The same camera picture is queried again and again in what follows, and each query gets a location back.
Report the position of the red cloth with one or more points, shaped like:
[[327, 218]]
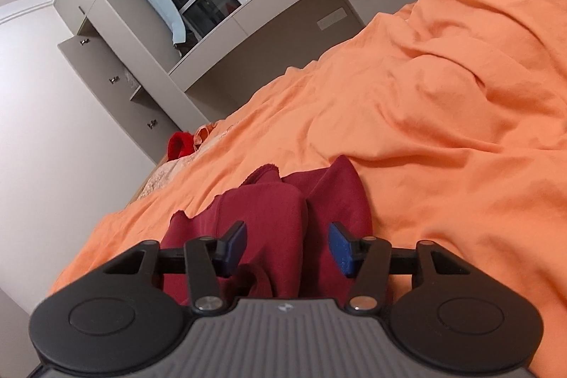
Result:
[[181, 145]]

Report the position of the orange blanket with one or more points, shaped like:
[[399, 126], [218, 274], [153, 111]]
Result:
[[421, 130]]

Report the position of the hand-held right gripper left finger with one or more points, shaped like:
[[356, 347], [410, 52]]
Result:
[[234, 248]]

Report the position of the beige lace pillow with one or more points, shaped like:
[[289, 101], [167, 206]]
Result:
[[170, 174]]

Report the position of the white wall outlet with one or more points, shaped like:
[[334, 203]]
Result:
[[331, 18]]

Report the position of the dark hanging cloth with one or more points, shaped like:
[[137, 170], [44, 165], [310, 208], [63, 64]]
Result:
[[179, 49]]

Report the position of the maroon shirt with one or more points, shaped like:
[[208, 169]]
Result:
[[274, 218]]

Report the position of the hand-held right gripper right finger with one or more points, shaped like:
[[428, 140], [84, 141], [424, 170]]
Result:
[[341, 248]]

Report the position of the grey desk shelf unit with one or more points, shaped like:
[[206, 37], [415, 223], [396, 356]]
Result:
[[274, 46]]

